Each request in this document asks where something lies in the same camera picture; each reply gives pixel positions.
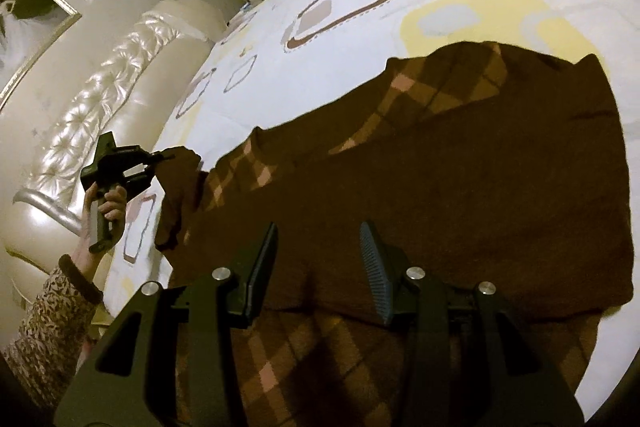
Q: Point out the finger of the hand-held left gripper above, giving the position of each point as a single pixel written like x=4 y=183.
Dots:
x=162 y=155

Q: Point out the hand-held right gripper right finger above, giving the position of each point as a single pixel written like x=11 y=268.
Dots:
x=375 y=277

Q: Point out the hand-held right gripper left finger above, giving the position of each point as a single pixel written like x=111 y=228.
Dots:
x=262 y=259

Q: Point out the brown plaid garment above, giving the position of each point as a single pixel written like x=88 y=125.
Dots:
x=425 y=187

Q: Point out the person's left forearm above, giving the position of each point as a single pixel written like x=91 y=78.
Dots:
x=47 y=332

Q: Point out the person's left hand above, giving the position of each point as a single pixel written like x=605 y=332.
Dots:
x=111 y=209

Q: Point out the cream tufted headboard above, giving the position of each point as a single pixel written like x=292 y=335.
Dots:
x=100 y=107

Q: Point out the white patterned bed cover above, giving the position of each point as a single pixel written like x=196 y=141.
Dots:
x=400 y=7

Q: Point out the framed wall photo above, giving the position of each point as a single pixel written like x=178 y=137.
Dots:
x=25 y=37

